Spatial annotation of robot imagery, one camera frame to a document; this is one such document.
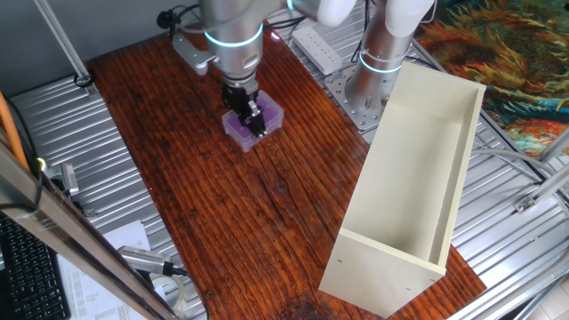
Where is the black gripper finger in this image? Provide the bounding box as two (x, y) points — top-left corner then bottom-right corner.
(241, 100), (269, 140)
(224, 103), (244, 123)

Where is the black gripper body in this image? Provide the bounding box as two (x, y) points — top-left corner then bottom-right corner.
(221, 82), (260, 113)

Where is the purple pipette tip box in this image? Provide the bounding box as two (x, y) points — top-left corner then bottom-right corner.
(220, 90), (286, 154)

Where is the cream wooden shelf box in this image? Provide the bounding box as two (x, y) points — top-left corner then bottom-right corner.
(317, 60), (487, 319)

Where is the wood-grain table board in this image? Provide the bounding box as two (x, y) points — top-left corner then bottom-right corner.
(86, 8), (488, 320)

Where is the white power strip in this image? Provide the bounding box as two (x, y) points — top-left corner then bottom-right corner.
(291, 17), (346, 76)

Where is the clear packing tape roll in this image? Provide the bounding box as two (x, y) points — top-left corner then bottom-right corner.
(148, 273), (190, 315)

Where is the orange pipe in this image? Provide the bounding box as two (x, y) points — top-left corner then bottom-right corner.
(0, 91), (30, 172)

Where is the printed paper sheet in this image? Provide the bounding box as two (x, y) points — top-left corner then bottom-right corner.
(56, 220), (188, 320)

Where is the colourful painted cloth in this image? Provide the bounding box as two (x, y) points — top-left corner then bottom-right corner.
(415, 0), (569, 159)

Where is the black keyboard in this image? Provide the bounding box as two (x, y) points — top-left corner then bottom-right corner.
(0, 212), (72, 320)

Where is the aluminium strut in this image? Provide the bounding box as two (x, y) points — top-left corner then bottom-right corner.
(514, 164), (569, 214)
(535, 128), (569, 164)

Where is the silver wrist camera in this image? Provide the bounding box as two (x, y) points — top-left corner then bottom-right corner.
(171, 32), (217, 76)

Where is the black cable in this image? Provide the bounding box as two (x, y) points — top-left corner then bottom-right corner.
(266, 15), (308, 32)
(350, 0), (373, 63)
(171, 265), (210, 320)
(166, 3), (210, 36)

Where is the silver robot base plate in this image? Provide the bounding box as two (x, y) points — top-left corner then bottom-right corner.
(323, 61), (392, 132)

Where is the black round cable plug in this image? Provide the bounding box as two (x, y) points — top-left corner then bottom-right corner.
(156, 8), (179, 30)

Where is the silver exterior camera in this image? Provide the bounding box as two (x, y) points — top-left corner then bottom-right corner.
(116, 245), (175, 276)

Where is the aluminium frame post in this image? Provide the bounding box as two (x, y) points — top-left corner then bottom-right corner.
(33, 0), (100, 98)

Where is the steel frame beam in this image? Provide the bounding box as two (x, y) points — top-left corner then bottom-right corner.
(0, 128), (179, 320)

